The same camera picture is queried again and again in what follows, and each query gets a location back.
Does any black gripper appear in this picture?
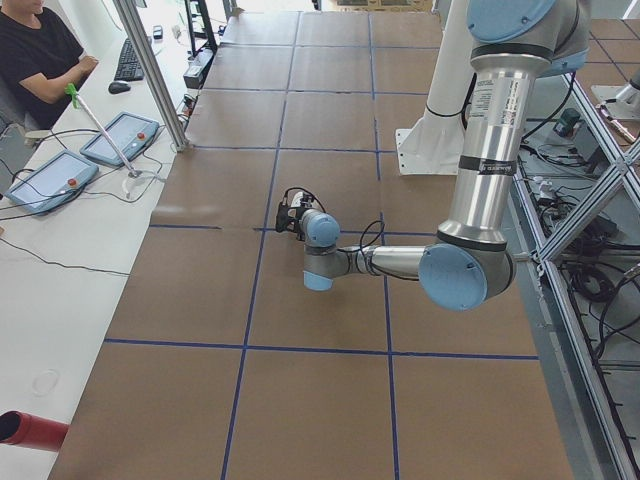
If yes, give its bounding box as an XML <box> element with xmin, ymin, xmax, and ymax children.
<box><xmin>294</xmin><ymin>192</ymin><xmax>325</xmax><ymax>220</ymax></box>

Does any white mug black handle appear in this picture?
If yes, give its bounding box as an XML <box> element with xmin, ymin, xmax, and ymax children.
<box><xmin>289</xmin><ymin>191</ymin><xmax>307</xmax><ymax>209</ymax></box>

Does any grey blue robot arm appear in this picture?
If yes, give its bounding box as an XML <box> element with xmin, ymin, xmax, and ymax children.
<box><xmin>290</xmin><ymin>1</ymin><xmax>591</xmax><ymax>311</ymax></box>

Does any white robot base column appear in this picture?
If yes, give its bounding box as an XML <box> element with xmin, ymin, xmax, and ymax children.
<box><xmin>396</xmin><ymin>0</ymin><xmax>474</xmax><ymax>175</ymax></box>

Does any brown paper table cover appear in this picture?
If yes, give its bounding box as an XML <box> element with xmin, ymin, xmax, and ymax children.
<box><xmin>51</xmin><ymin>12</ymin><xmax>573</xmax><ymax>479</ymax></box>

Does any far teach pendant tablet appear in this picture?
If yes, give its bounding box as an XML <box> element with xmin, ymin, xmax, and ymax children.
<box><xmin>80</xmin><ymin>112</ymin><xmax>160</xmax><ymax>167</ymax></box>

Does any teach pendant tablet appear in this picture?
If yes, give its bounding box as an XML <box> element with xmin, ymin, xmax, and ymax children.
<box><xmin>5</xmin><ymin>150</ymin><xmax>99</xmax><ymax>215</ymax></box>
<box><xmin>80</xmin><ymin>112</ymin><xmax>160</xmax><ymax>167</ymax></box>

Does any black keyboard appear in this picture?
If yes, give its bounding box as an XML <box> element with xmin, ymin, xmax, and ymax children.
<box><xmin>113</xmin><ymin>39</ymin><xmax>144</xmax><ymax>82</ymax></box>

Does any black computer mouse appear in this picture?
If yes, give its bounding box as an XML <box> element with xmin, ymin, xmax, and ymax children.
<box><xmin>108</xmin><ymin>80</ymin><xmax>131</xmax><ymax>95</ymax></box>

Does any near teach pendant tablet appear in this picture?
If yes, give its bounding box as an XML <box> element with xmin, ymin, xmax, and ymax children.
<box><xmin>5</xmin><ymin>150</ymin><xmax>99</xmax><ymax>215</ymax></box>

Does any metal rod green clip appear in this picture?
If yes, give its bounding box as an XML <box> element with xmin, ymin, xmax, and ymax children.
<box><xmin>64</xmin><ymin>83</ymin><xmax>142</xmax><ymax>178</ymax></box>

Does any person in black shirt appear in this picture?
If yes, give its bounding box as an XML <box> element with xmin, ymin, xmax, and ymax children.
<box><xmin>1</xmin><ymin>1</ymin><xmax>99</xmax><ymax>129</ymax></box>

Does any red cylinder tube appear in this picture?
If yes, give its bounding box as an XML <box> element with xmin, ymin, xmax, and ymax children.
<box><xmin>1</xmin><ymin>411</ymin><xmax>69</xmax><ymax>452</ymax></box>

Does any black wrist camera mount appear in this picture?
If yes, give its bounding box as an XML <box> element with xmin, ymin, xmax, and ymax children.
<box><xmin>275</xmin><ymin>187</ymin><xmax>305</xmax><ymax>241</ymax></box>

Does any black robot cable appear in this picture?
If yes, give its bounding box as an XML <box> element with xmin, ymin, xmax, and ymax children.
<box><xmin>339</xmin><ymin>69</ymin><xmax>481</xmax><ymax>281</ymax></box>

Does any aluminium frame post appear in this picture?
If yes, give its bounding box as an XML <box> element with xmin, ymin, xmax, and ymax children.
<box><xmin>113</xmin><ymin>0</ymin><xmax>189</xmax><ymax>152</ymax></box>

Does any aluminium side frame rail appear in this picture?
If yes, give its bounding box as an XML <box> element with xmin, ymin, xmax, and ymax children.
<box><xmin>509</xmin><ymin>75</ymin><xmax>639</xmax><ymax>479</ymax></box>

